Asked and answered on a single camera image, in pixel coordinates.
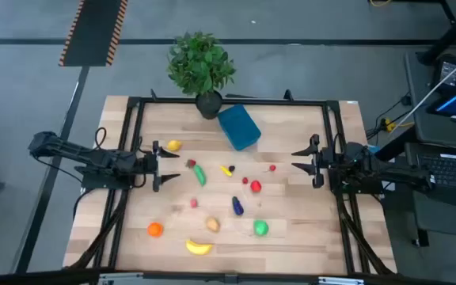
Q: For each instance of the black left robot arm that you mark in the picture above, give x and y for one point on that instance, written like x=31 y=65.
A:
x=93 y=158

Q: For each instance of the green toy cucumber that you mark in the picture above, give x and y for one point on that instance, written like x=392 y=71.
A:
x=200 y=175

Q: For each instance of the yellow power plug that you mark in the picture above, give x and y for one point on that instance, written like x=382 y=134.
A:
x=389 y=126

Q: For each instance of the black aluminium table frame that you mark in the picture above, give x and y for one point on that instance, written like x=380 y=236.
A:
x=283 y=102

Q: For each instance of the dark grey side desk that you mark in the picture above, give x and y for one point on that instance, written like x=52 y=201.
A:
x=424 y=118

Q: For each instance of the black laptop keyboard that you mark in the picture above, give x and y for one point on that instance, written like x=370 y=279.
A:
x=453 y=170

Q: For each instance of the pink toy peach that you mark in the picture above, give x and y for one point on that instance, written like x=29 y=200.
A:
x=193 y=203

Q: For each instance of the tan toy potato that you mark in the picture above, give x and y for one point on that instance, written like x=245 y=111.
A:
x=212 y=225

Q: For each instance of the orange toy orange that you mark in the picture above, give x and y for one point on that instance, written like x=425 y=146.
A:
x=155 y=229

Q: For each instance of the black power adapter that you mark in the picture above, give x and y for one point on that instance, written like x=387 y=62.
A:
x=447 y=73

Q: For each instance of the black hazard-striped floor mat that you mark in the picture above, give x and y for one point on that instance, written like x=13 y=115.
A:
x=93 y=31

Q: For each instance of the green potted plant black pot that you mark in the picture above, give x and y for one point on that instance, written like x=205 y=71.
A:
x=200 y=63

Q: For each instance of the red toy cherry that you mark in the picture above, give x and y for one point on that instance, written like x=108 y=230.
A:
x=272 y=168

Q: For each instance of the yellow toy corn cob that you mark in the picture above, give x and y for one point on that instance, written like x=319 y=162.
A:
x=225 y=170

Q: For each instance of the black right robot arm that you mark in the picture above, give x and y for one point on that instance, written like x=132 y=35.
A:
x=390 y=174

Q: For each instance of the yellow toy lemon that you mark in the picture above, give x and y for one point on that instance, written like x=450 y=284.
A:
x=174 y=145

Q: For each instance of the purple toy eggplant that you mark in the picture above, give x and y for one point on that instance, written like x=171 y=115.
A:
x=237 y=206

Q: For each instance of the blue plastic tupperware container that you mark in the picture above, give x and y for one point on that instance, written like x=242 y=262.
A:
x=239 y=127

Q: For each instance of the black stand leg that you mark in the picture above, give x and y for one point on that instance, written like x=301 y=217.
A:
x=449 y=35

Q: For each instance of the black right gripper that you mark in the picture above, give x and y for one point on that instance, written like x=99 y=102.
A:
x=331 y=163

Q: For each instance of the yellow toy banana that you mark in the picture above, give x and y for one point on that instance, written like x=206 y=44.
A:
x=196 y=249

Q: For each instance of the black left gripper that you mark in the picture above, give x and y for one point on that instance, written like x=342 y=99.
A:
x=144 y=166

